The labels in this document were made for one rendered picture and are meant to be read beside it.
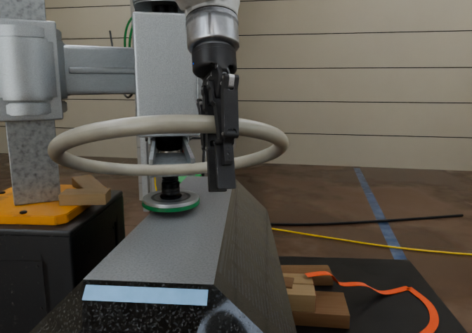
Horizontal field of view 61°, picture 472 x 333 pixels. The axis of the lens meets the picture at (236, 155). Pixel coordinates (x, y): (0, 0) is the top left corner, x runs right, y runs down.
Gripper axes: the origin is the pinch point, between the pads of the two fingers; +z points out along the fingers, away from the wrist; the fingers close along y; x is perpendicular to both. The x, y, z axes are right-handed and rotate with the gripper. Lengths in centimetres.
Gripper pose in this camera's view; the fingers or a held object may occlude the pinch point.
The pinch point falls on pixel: (220, 168)
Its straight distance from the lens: 64.5
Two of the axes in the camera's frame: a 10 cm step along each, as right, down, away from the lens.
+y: -4.2, 2.0, 8.9
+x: -9.1, -0.2, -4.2
